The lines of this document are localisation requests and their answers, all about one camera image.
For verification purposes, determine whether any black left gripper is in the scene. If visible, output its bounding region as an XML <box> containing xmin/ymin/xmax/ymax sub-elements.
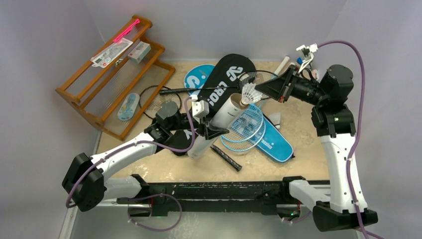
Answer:
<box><xmin>168</xmin><ymin>102</ymin><xmax>228</xmax><ymax>139</ymax></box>

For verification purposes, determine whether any white shuttlecock tube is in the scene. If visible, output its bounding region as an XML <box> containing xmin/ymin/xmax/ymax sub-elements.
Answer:
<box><xmin>188</xmin><ymin>93</ymin><xmax>247</xmax><ymax>159</ymax></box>

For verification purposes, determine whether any white shuttlecock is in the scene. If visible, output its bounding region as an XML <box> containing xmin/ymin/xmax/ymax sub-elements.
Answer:
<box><xmin>240</xmin><ymin>83</ymin><xmax>262</xmax><ymax>106</ymax></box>
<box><xmin>268</xmin><ymin>112</ymin><xmax>281</xmax><ymax>129</ymax></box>

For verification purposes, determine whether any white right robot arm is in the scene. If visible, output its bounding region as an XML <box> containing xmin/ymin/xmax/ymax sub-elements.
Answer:
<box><xmin>255</xmin><ymin>65</ymin><xmax>378</xmax><ymax>232</ymax></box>

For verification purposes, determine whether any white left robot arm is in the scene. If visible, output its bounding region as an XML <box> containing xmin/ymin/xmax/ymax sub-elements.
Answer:
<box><xmin>62</xmin><ymin>97</ymin><xmax>233</xmax><ymax>212</ymax></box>

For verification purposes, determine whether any black badminton racket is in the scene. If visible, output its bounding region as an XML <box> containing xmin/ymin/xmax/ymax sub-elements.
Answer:
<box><xmin>159</xmin><ymin>70</ymin><xmax>278</xmax><ymax>96</ymax></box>
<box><xmin>139</xmin><ymin>85</ymin><xmax>242</xmax><ymax>172</ymax></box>

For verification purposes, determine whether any light blue badminton racket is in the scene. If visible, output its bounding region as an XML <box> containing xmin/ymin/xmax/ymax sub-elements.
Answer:
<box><xmin>221</xmin><ymin>56</ymin><xmax>290</xmax><ymax>144</ymax></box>
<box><xmin>220</xmin><ymin>70</ymin><xmax>278</xmax><ymax>152</ymax></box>

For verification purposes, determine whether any black Crossway racket cover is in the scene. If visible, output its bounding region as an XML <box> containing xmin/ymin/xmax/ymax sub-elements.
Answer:
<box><xmin>169</xmin><ymin>53</ymin><xmax>256</xmax><ymax>159</ymax></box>

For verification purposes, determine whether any blue racket cover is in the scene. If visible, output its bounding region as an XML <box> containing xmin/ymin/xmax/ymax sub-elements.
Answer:
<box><xmin>183</xmin><ymin>64</ymin><xmax>294</xmax><ymax>163</ymax></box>

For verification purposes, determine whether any blue white plastic packet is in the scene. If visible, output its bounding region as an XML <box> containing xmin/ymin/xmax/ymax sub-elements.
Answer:
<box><xmin>117</xmin><ymin>93</ymin><xmax>140</xmax><ymax>121</ymax></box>

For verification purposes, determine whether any wooden shelf rack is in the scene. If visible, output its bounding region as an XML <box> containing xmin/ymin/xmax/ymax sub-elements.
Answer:
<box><xmin>56</xmin><ymin>15</ymin><xmax>176</xmax><ymax>140</ymax></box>

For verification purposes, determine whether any small white box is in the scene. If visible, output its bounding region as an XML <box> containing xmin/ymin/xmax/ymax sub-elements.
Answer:
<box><xmin>128</xmin><ymin>41</ymin><xmax>151</xmax><ymax>64</ymax></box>

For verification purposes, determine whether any clear stationery packet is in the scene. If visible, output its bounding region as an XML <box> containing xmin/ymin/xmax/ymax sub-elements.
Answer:
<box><xmin>91</xmin><ymin>38</ymin><xmax>133</xmax><ymax>68</ymax></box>

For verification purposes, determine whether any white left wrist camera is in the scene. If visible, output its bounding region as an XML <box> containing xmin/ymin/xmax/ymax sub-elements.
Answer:
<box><xmin>192</xmin><ymin>100</ymin><xmax>210</xmax><ymax>119</ymax></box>

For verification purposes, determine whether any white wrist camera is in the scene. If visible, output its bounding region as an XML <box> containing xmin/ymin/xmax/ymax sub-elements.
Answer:
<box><xmin>296</xmin><ymin>43</ymin><xmax>318</xmax><ymax>73</ymax></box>
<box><xmin>192</xmin><ymin>100</ymin><xmax>210</xmax><ymax>119</ymax></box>

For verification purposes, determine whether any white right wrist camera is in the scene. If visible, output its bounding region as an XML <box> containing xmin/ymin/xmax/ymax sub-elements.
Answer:
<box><xmin>296</xmin><ymin>43</ymin><xmax>318</xmax><ymax>73</ymax></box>

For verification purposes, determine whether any black metal base frame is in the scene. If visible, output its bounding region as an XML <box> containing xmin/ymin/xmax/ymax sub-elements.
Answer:
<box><xmin>117</xmin><ymin>175</ymin><xmax>305</xmax><ymax>217</ymax></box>

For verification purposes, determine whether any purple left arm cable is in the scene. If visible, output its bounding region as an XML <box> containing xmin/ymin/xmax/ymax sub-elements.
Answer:
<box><xmin>65</xmin><ymin>96</ymin><xmax>199</xmax><ymax>209</ymax></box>

